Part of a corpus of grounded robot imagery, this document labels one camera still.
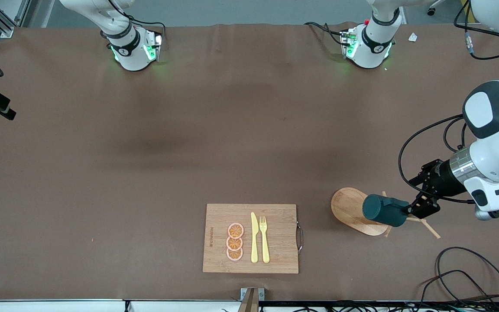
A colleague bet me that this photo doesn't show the dark teal cup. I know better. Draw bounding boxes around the dark teal cup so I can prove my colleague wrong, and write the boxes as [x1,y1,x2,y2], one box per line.
[362,194,410,228]

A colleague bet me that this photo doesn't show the wooden mug tree stand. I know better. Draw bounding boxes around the wooden mug tree stand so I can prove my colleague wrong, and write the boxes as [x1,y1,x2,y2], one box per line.
[331,187,441,240]

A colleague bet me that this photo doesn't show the bamboo cutting board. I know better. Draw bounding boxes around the bamboo cutting board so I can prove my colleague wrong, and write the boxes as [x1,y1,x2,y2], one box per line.
[202,204,304,274]

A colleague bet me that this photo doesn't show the yellow plastic fork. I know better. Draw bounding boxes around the yellow plastic fork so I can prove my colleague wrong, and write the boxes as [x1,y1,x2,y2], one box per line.
[259,215,271,264]

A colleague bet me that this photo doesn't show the yellow plastic knife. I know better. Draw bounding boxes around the yellow plastic knife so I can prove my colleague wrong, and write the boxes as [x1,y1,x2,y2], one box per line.
[250,212,259,263]

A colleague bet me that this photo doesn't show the black looped floor cable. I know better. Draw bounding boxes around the black looped floor cable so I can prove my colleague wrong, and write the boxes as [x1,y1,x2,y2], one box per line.
[418,247,499,312]

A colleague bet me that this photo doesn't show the aluminium frame profile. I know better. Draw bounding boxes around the aluminium frame profile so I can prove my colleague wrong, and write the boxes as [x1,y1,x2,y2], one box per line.
[0,0,33,39]

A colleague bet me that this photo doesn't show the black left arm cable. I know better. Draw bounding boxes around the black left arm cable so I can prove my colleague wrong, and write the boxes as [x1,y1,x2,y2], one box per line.
[398,0,499,204]

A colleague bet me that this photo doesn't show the black base power cable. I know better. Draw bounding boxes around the black base power cable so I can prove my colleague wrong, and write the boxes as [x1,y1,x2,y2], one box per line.
[110,0,166,42]
[304,22,346,46]

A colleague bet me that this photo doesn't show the white table edge rail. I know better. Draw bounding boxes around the white table edge rail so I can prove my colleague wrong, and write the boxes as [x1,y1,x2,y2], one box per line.
[0,298,499,312]

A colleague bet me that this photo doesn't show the grey metal table bracket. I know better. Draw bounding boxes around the grey metal table bracket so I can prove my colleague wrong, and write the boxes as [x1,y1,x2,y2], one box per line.
[237,287,265,312]

